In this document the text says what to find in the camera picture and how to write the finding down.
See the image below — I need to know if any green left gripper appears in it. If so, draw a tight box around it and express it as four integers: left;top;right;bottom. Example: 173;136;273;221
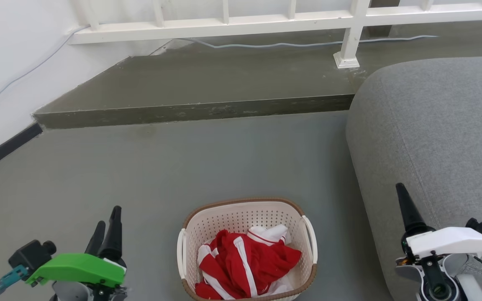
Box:
26;206;128;301

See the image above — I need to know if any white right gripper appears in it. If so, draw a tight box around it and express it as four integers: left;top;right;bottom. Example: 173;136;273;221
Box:
395;183;482;301

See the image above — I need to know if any cream perforated laundry basket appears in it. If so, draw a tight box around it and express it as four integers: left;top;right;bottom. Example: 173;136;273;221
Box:
177;198;318;301

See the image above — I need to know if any grey fabric sofa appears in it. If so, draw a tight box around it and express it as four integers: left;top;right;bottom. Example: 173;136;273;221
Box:
346;56;482;301

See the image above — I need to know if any black baseboard strip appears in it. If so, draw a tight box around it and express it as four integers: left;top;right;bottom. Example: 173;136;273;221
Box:
0;122;44;179

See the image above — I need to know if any red and white garment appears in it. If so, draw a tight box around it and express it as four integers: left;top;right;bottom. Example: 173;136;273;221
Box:
195;225;303;300

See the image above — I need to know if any white wooden railing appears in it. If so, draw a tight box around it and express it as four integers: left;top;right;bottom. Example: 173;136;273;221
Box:
69;0;482;69

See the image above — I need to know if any teal left camera connector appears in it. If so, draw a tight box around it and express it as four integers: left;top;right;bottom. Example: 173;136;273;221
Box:
0;265;28;296

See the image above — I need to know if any thin grey wall cable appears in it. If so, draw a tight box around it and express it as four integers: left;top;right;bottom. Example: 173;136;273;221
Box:
0;26;90;115

